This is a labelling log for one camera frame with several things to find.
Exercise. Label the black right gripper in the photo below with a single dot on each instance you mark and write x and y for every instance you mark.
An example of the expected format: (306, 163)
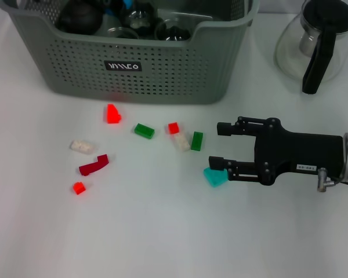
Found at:
(298, 152)

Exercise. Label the white toy brick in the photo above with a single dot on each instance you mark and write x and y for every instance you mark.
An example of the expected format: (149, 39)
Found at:
(182, 142)
(81, 146)

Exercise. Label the green toy brick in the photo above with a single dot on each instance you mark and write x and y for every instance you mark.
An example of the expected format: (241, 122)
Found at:
(197, 141)
(145, 131)

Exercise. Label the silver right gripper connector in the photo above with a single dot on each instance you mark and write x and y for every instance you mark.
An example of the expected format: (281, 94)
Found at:
(322, 180)

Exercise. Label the glass teacup black sleeve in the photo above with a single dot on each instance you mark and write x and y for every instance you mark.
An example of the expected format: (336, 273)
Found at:
(123, 33)
(174, 32)
(139, 17)

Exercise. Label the grey perforated storage bin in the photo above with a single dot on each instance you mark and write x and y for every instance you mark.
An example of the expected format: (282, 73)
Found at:
(162, 81)

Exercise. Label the small red toy brick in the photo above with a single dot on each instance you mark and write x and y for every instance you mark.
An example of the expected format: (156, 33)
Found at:
(174, 128)
(79, 188)

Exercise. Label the dark red toy brick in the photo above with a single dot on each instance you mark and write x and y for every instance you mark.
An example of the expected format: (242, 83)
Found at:
(90, 168)

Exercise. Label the dark clay teapot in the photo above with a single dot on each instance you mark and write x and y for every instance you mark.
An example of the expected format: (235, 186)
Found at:
(78, 18)

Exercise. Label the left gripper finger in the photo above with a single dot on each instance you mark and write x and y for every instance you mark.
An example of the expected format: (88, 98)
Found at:
(114, 7)

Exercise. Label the blue toy brick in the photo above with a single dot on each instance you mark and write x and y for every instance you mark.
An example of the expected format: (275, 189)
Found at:
(128, 3)

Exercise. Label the red sloped toy brick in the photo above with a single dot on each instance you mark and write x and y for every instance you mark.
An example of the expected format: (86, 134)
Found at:
(113, 114)

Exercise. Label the teal flat toy brick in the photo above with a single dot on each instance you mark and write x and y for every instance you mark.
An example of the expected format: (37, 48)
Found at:
(214, 179)

